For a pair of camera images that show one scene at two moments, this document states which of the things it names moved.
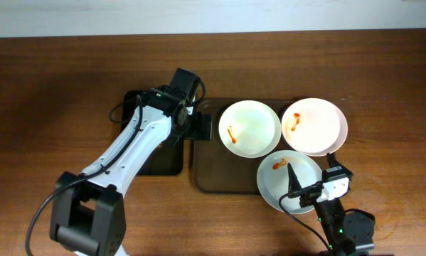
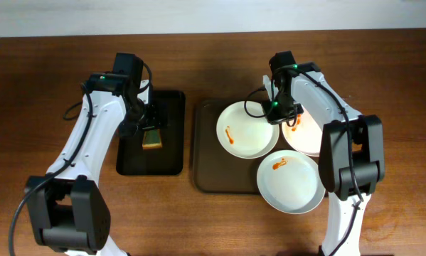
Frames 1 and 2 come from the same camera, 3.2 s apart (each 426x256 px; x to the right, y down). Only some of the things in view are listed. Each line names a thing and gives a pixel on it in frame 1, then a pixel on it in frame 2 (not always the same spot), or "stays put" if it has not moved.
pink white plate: (314, 126) stays put
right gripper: (311, 192) -> (281, 116)
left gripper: (202, 126) -> (152, 121)
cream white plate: (249, 129) stays put
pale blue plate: (272, 178) stays put
